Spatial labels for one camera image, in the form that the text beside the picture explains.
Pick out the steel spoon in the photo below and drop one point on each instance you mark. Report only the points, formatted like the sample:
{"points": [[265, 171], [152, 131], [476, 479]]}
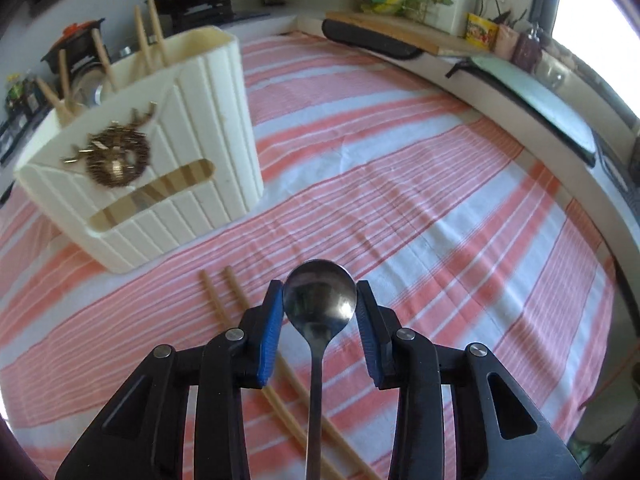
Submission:
{"points": [[320, 295]]}

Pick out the cream ribbed utensil holder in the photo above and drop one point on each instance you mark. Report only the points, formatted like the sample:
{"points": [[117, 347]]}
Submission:
{"points": [[200, 110]]}

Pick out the white knife block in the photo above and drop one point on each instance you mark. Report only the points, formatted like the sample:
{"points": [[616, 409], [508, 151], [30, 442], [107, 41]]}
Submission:
{"points": [[452, 2]]}

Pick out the white tray with black rim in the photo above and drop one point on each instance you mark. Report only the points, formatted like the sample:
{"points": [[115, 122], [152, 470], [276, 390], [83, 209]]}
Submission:
{"points": [[540, 105]]}

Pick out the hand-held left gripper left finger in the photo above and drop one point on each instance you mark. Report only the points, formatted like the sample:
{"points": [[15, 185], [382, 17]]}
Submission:
{"points": [[269, 340]]}

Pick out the pink jar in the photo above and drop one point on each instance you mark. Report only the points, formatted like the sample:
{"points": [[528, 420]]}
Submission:
{"points": [[507, 42]]}

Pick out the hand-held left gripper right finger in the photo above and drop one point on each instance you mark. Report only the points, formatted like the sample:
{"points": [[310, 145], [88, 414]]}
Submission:
{"points": [[371, 340]]}

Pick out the wooden cutting board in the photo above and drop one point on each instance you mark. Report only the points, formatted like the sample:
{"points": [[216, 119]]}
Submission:
{"points": [[450, 40]]}

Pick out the black gas stove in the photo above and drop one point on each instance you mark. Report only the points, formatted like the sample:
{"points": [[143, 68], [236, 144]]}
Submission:
{"points": [[200, 12]]}

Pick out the black pot with orange lid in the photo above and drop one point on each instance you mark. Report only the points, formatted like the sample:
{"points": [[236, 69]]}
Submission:
{"points": [[72, 40]]}

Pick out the group of sauce bottles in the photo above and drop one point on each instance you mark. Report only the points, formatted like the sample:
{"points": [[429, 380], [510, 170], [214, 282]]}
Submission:
{"points": [[20, 95]]}

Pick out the dark red jar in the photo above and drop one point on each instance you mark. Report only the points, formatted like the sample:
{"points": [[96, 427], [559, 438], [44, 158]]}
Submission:
{"points": [[532, 50]]}

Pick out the yellow snack packet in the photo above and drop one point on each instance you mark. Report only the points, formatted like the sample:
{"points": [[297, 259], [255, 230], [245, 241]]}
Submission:
{"points": [[482, 32]]}

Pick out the clear glass jar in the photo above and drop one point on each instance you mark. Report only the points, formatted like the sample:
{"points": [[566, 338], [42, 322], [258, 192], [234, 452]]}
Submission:
{"points": [[552, 74]]}

